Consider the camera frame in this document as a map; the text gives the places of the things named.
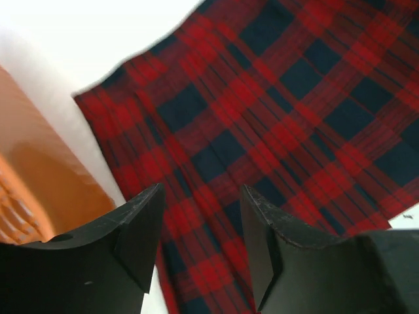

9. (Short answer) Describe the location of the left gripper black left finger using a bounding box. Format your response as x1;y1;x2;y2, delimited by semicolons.
1;184;165;313

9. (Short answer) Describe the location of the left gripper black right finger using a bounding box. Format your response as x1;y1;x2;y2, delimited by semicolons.
240;186;418;313

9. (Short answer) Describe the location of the red black plaid skirt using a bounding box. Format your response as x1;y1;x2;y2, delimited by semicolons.
75;1;418;313

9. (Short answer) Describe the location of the orange plastic bin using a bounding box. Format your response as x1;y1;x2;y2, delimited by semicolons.
1;69;115;245

